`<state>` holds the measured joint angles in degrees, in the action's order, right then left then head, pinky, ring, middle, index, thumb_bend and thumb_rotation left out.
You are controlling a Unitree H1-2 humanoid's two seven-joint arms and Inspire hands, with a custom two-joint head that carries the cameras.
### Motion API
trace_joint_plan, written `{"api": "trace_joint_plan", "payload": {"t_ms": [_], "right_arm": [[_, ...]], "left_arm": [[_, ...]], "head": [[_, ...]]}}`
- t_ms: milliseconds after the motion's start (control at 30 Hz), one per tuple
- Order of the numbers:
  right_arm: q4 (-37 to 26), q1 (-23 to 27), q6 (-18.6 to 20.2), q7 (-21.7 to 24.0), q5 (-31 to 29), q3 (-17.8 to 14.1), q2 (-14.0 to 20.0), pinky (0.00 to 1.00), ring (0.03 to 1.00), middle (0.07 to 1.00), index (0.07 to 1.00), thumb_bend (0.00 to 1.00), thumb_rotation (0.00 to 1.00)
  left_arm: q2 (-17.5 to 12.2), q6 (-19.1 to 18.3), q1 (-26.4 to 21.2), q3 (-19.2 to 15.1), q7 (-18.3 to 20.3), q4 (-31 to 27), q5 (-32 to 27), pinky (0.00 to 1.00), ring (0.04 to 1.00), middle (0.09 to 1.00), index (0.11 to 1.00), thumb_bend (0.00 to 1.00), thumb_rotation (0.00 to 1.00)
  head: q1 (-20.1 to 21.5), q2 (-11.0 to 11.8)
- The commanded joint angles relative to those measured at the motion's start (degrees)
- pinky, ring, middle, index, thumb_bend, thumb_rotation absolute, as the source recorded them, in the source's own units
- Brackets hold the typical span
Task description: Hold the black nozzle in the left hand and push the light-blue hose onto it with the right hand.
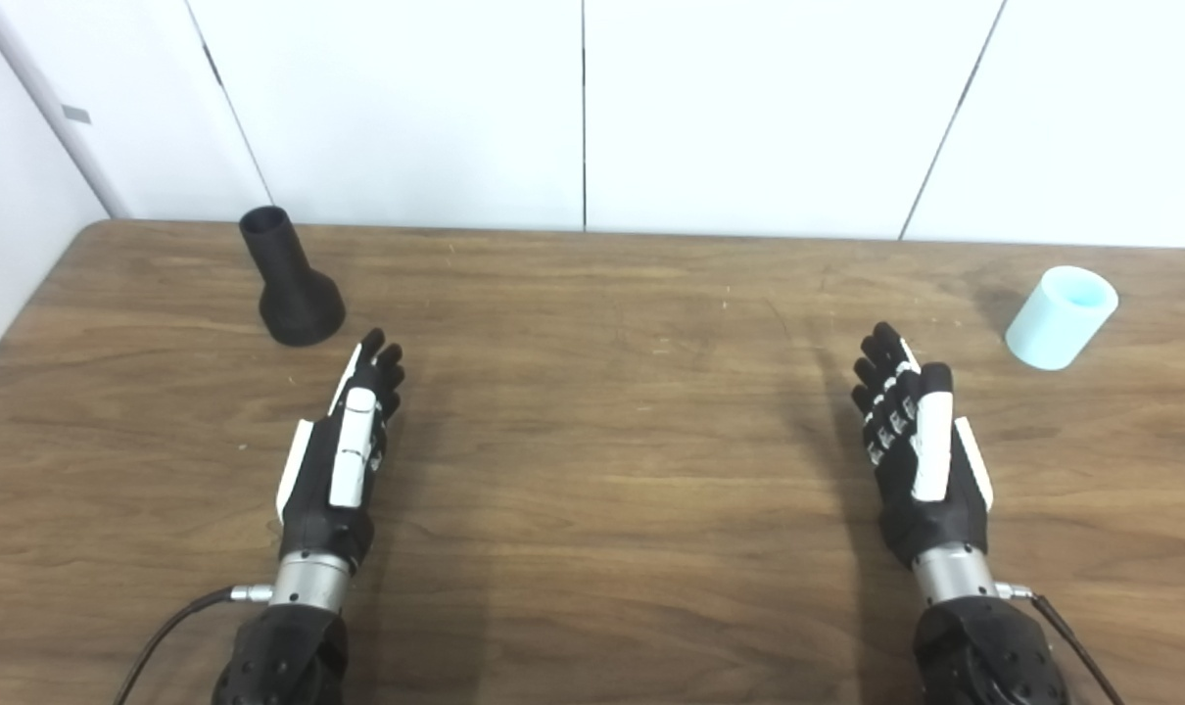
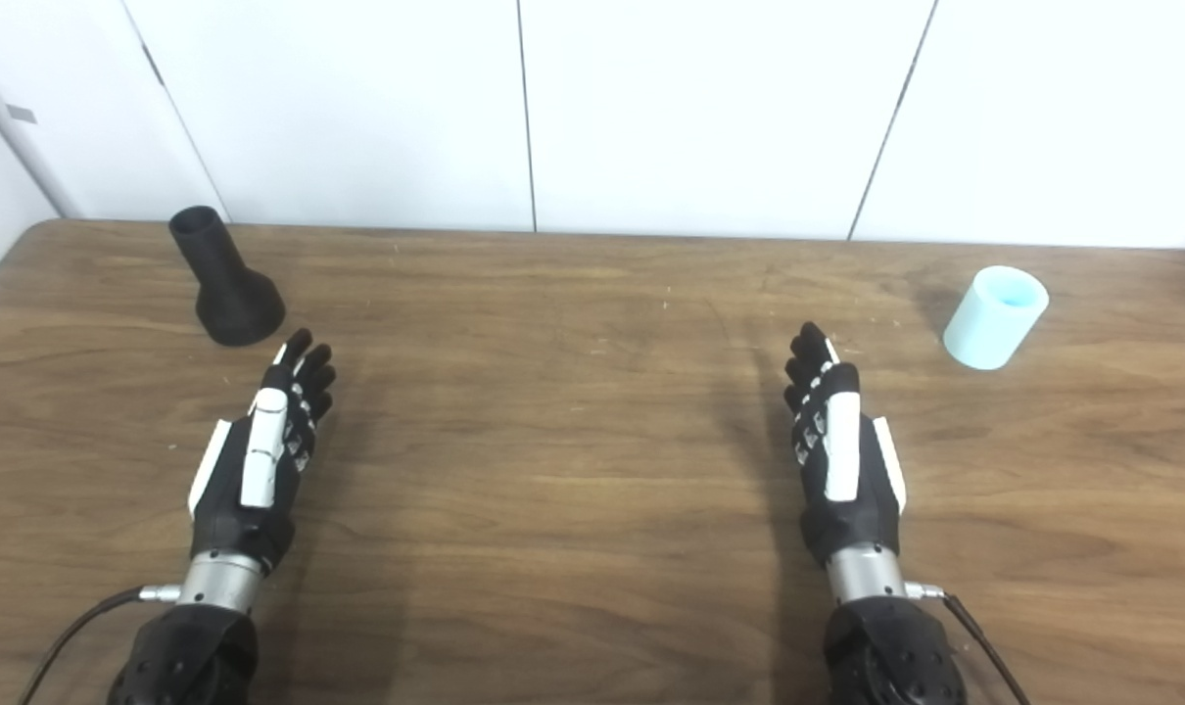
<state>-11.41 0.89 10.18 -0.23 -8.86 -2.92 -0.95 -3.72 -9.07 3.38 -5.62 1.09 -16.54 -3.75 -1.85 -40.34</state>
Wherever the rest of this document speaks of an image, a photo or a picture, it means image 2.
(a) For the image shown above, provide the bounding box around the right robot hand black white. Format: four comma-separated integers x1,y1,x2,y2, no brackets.
783,321,909,570

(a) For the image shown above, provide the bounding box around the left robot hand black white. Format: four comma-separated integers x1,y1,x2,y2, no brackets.
187,328,337,575

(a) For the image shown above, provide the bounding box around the black funnel-shaped nozzle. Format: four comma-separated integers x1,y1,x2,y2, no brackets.
168,206,287,347

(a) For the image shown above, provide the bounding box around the light-blue hose piece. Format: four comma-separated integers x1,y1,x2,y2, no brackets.
943,265,1050,371

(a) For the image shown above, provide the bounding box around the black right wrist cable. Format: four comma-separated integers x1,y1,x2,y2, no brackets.
904,582,1032,705

